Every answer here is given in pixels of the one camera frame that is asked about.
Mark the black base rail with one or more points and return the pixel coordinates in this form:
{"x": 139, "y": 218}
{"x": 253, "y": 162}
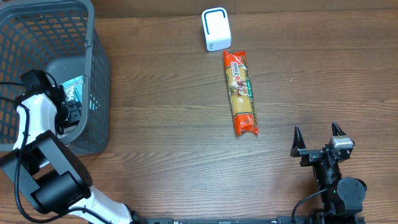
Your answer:
{"x": 165, "y": 220}

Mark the orange spaghetti packet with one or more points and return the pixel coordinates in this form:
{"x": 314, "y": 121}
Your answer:
{"x": 240, "y": 92}

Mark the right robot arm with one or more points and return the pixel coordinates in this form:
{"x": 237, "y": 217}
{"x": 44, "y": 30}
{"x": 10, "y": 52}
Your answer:
{"x": 342, "y": 197}

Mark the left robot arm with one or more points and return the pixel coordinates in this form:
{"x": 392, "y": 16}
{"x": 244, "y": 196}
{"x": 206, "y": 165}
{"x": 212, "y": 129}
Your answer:
{"x": 49, "y": 180}

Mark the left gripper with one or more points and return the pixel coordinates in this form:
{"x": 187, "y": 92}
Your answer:
{"x": 73, "y": 112}

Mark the white barcode scanner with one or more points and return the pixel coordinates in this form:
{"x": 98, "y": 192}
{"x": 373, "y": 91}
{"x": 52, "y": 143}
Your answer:
{"x": 216, "y": 29}

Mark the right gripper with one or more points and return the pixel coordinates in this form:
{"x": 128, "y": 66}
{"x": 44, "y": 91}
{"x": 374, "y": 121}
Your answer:
{"x": 310, "y": 154}

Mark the grey plastic shopping basket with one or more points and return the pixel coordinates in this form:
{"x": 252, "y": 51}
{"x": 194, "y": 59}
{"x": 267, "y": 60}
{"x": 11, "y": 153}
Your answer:
{"x": 59, "y": 37}

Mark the teal snack packet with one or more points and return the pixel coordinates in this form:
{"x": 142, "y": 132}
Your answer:
{"x": 74, "y": 89}

